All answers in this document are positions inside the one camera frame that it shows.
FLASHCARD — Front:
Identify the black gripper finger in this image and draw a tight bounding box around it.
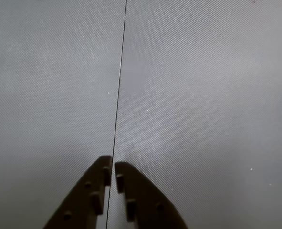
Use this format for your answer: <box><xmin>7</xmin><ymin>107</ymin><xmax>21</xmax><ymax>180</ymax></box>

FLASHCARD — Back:
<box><xmin>42</xmin><ymin>155</ymin><xmax>113</xmax><ymax>229</ymax></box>
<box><xmin>114</xmin><ymin>161</ymin><xmax>187</xmax><ymax>229</ymax></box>

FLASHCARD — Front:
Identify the dark grey mat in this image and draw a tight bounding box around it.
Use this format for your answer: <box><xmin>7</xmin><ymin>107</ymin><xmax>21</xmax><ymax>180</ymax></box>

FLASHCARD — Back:
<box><xmin>106</xmin><ymin>0</ymin><xmax>282</xmax><ymax>229</ymax></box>
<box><xmin>0</xmin><ymin>0</ymin><xmax>127</xmax><ymax>229</ymax></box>

